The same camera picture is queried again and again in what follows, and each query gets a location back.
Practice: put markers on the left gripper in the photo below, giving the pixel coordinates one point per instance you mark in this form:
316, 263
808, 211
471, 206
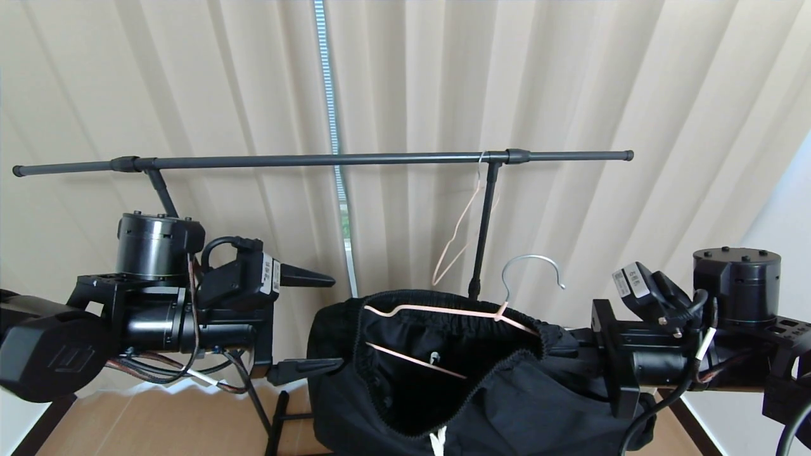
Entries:
215, 332

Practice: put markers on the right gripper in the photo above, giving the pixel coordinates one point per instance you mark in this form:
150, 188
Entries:
659, 361

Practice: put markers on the black shorts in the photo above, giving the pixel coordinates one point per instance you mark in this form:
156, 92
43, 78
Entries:
538, 405

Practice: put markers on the pink clothes hanger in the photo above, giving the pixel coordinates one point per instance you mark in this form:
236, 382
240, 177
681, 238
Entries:
443, 310
466, 212

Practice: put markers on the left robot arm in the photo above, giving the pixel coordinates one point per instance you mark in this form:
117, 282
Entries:
51, 354

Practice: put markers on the black clothes rack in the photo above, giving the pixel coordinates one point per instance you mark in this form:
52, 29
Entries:
317, 159

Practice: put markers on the beige curtain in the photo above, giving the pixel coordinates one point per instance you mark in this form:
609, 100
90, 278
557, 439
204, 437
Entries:
190, 76

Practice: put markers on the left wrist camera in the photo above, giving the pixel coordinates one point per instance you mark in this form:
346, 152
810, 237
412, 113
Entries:
244, 278

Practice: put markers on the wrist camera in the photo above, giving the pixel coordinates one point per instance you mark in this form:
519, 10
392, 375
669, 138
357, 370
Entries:
643, 285
244, 278

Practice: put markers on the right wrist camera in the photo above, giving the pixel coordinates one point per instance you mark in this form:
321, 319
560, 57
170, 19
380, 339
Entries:
643, 285

